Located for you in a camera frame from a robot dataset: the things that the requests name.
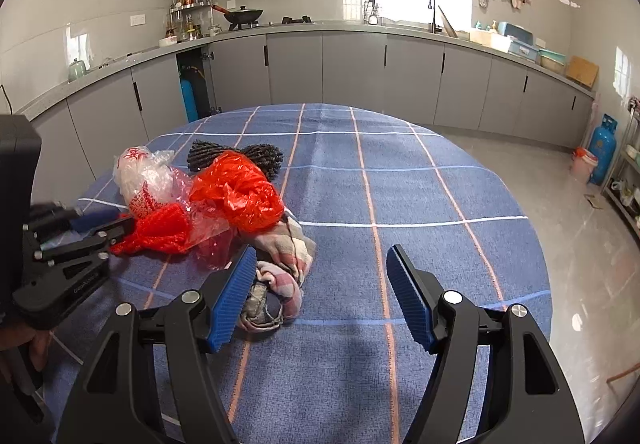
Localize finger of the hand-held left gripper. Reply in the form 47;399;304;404
27;203;121;237
30;215;137;270

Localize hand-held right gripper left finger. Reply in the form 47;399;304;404
56;245;258;444

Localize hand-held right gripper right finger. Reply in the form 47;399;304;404
386;244;586;444

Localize plaid checked cloth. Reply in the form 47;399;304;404
237;214;317;332

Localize red cellophane wrap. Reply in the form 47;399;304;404
167;171;238;271

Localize red mesh net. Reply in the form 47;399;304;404
109;204;193;257

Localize clear bag with red print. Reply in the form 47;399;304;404
112;147;193;220

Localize red plastic bag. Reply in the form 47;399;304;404
190;150;286;232

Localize dark knitted cloth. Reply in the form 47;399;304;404
187;138;284;181

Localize person's left hand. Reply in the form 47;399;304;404
0;327;52;373

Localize blue plaid tablecloth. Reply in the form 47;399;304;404
37;103;553;444

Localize small blue cylinder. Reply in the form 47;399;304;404
179;78;198;122

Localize red and white bucket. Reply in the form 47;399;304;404
572;147;599;184

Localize steel corner spice rack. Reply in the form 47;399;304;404
167;0;211;42

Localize grey base cabinets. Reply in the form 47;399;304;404
22;27;596;185

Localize steel storage shelf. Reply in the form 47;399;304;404
602;97;640;245

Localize large blue gas cylinder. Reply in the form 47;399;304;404
587;113;619;186

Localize black wok with lid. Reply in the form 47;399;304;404
211;4;264;31

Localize white plastic tray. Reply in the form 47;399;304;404
470;28;513;51

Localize leaning grey board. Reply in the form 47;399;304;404
437;6;460;39

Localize teal plastic basket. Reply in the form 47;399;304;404
537;49;568;74

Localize black gas stove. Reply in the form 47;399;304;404
227;16;316;31

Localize light blue storage box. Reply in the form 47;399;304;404
497;21;543;62

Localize brown cardboard box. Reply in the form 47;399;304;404
565;55;600;89

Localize red hose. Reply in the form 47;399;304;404
606;363;640;386

